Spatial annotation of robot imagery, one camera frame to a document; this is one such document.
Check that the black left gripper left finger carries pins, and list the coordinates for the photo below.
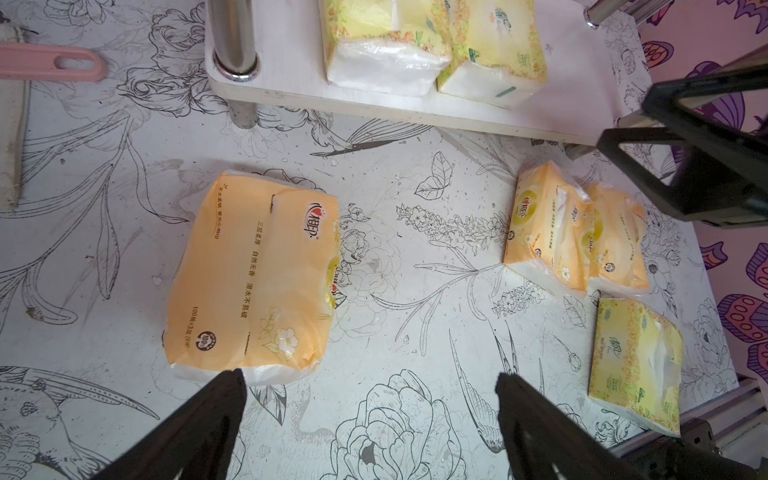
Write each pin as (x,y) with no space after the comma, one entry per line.
(195,442)

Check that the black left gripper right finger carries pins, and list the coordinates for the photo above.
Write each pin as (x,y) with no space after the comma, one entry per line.
(541,442)

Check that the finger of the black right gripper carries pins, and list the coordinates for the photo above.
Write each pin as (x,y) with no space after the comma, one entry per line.
(715,94)
(717,176)

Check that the yellow green tissue pack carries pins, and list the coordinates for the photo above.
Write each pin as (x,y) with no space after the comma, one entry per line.
(497,55)
(636,364)
(382,46)

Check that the orange tissue pack right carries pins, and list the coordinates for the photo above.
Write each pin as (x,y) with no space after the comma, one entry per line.
(619,227)

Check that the orange tissue pack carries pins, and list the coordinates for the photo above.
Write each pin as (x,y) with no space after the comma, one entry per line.
(254,291)
(548,231)
(619,227)

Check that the orange tissue pack middle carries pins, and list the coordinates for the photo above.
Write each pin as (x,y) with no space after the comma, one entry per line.
(548,231)

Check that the orange tissue pack left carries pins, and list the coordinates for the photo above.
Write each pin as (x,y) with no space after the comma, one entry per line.
(254,291)

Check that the white two-tier shelf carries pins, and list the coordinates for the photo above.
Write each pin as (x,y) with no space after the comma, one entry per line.
(271,52)

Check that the pink dust brush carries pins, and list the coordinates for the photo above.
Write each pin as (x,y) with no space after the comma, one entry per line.
(21,63)

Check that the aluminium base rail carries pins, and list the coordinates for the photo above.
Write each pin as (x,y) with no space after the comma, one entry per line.
(725,438)

